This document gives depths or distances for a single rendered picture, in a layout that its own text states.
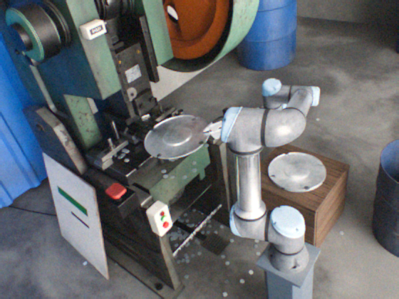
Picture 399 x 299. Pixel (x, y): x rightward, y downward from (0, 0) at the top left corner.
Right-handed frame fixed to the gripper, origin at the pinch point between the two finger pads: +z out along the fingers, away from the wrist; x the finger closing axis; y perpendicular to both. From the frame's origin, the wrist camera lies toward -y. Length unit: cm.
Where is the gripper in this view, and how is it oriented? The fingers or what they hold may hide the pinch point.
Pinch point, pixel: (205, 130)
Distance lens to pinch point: 158.6
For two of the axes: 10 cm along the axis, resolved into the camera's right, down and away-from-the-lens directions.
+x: 2.2, 7.6, 6.1
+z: -9.5, 3.1, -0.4
